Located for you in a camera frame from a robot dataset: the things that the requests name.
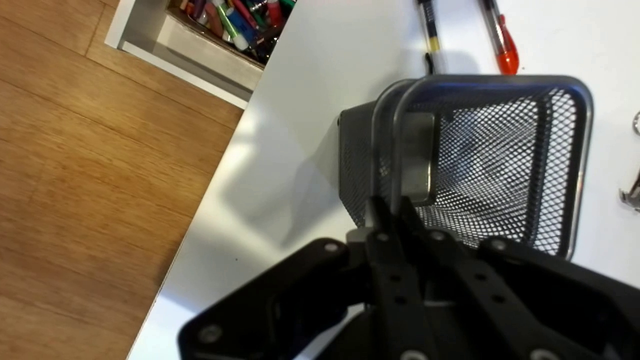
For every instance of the white tray of markers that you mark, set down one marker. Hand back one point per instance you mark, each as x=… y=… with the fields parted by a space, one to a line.
x=187 y=47

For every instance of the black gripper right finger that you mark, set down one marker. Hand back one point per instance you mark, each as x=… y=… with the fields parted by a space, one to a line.
x=507 y=306

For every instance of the red pen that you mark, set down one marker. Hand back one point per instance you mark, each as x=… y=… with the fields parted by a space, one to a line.
x=503 y=40

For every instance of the green marker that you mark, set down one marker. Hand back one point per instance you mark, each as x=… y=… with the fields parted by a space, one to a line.
x=229 y=23

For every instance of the keyring with metal opener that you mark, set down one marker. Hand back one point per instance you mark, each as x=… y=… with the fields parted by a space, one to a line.
x=632 y=193

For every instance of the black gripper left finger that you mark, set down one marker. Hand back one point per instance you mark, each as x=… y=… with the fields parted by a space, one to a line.
x=393 y=292

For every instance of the black pen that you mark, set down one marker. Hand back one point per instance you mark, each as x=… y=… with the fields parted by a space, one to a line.
x=430 y=33

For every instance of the red marker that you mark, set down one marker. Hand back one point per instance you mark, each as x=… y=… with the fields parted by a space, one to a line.
x=248 y=12

